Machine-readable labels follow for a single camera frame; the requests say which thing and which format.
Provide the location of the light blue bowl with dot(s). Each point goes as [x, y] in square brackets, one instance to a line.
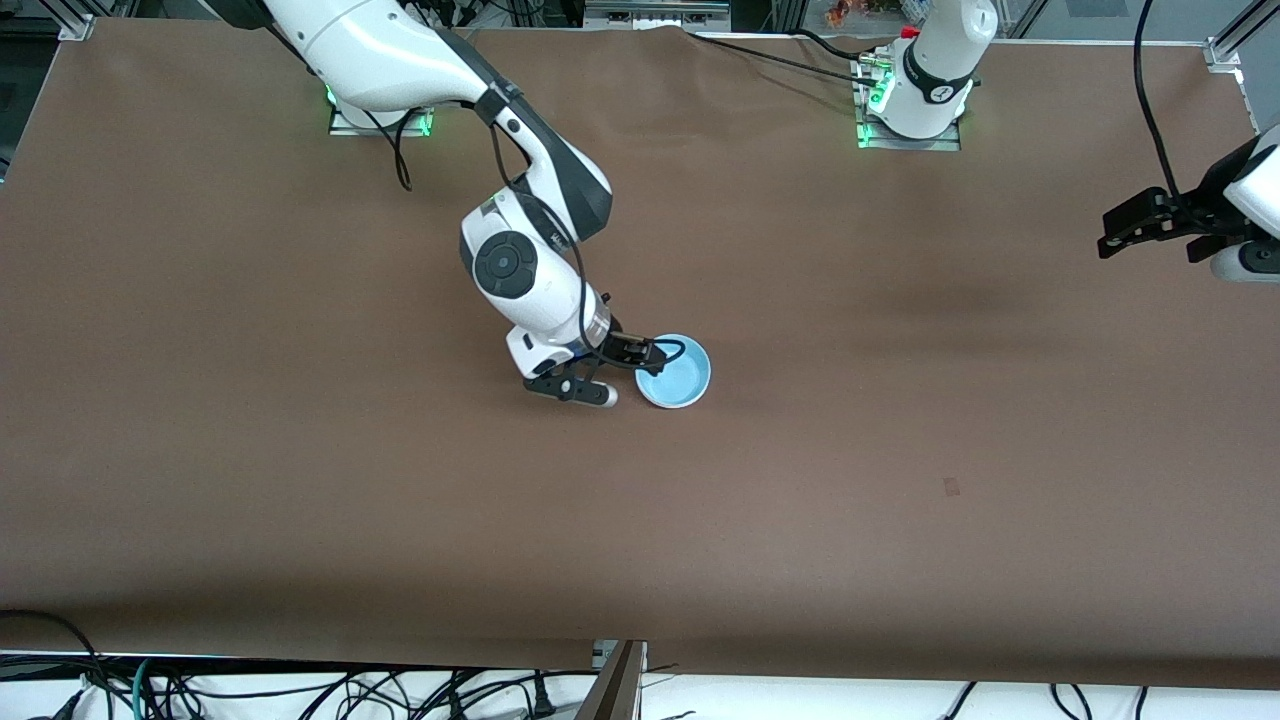
[685, 380]

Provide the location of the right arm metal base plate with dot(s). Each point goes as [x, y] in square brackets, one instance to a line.
[422, 125]

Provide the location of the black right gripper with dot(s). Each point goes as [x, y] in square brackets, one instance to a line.
[624, 347]

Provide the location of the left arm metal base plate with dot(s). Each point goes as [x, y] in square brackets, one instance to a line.
[905, 142]

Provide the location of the brown table cover sheet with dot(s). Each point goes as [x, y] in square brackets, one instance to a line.
[800, 500]

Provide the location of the black power plug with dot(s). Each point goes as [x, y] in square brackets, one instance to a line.
[542, 698]

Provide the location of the grey power strip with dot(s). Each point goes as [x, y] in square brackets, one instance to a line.
[655, 12]

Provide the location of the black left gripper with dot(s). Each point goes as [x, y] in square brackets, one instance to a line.
[1199, 211]

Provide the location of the aluminium table frame post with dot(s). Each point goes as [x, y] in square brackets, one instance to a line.
[615, 685]

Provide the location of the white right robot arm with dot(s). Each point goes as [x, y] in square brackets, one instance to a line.
[380, 50]

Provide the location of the metal corner bracket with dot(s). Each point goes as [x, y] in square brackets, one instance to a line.
[78, 28]
[1225, 55]

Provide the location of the colourful small toy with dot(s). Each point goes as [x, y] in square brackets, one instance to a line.
[838, 12]

